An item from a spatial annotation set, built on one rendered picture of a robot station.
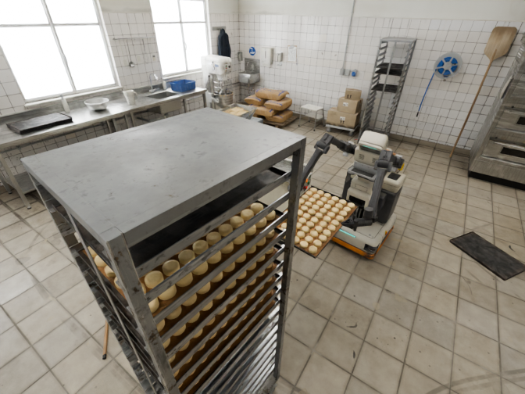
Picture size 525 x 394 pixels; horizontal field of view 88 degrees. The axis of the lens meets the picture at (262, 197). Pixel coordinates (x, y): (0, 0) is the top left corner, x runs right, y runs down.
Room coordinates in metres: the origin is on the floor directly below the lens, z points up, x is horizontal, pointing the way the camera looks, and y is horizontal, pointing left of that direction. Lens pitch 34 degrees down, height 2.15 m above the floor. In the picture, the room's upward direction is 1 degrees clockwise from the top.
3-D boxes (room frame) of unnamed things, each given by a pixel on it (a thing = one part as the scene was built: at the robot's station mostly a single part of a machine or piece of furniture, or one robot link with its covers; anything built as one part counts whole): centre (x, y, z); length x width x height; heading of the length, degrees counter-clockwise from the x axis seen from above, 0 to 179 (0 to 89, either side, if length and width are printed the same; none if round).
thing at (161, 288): (0.61, 0.10, 1.59); 0.64 x 0.03 x 0.03; 141
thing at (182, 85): (5.52, 1.57, 0.95); 0.40 x 0.30 x 0.14; 150
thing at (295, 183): (0.83, -0.12, 0.97); 0.03 x 0.03 x 1.70; 51
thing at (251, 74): (7.21, 0.34, 0.93); 0.99 x 0.38 x 1.09; 57
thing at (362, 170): (2.18, -0.91, 0.93); 0.28 x 0.16 x 0.22; 51
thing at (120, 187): (0.74, 0.25, 0.93); 0.64 x 0.51 x 1.78; 141
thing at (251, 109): (2.72, 0.34, 1.25); 0.56 x 0.29 x 0.14; 149
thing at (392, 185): (2.48, -1.16, 0.59); 0.55 x 0.34 x 0.83; 51
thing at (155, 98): (4.33, 2.35, 0.61); 3.40 x 0.70 x 1.22; 147
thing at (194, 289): (0.61, 0.10, 1.50); 0.64 x 0.03 x 0.03; 141
